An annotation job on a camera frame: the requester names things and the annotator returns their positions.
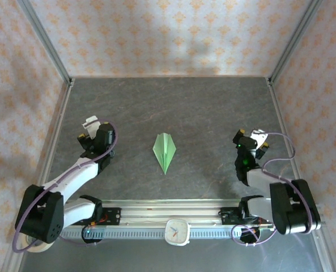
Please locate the light green paper sheet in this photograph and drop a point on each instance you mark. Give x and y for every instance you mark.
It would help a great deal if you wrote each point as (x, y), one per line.
(165, 150)

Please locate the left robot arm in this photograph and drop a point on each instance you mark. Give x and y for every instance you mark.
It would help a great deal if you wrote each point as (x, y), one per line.
(71, 181)

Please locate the left aluminium table rail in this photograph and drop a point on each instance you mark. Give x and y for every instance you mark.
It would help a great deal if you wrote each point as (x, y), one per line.
(54, 136)

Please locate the right aluminium frame post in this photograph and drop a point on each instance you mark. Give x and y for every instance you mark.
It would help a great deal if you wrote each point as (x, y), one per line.
(295, 37)

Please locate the white square clock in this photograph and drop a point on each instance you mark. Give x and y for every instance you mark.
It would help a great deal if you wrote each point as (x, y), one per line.
(177, 232)

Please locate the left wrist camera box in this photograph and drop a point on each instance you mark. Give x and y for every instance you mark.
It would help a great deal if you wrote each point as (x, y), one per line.
(91, 124)

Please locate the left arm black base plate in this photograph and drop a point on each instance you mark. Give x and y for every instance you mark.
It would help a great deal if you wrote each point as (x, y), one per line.
(114, 216)

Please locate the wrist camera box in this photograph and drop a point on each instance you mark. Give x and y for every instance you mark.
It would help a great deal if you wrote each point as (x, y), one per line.
(258, 137)
(91, 124)

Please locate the left aluminium frame post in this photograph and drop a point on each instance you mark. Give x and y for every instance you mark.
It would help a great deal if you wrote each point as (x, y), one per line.
(43, 37)

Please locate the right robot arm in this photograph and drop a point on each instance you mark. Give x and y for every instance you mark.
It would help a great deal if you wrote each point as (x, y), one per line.
(281, 198)

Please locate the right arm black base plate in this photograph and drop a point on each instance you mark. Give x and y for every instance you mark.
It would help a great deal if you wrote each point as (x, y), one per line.
(227, 216)

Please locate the aluminium mounting rail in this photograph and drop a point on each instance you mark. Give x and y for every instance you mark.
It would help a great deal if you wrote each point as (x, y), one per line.
(156, 212)

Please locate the right aluminium table rail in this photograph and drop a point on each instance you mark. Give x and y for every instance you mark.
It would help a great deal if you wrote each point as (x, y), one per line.
(277, 107)

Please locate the steel sheet panel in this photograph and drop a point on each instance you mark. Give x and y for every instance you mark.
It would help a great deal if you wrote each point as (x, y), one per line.
(156, 258)

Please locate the aluminium frame post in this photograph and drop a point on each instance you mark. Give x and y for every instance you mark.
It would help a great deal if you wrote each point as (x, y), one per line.
(295, 37)
(43, 37)

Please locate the masking tape roll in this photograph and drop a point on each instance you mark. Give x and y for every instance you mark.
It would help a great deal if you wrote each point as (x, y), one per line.
(36, 248)

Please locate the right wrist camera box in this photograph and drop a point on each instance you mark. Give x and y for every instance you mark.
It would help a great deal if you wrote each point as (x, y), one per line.
(258, 137)

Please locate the aluminium table rail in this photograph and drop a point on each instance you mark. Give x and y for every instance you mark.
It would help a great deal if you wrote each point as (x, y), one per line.
(54, 136)
(277, 107)

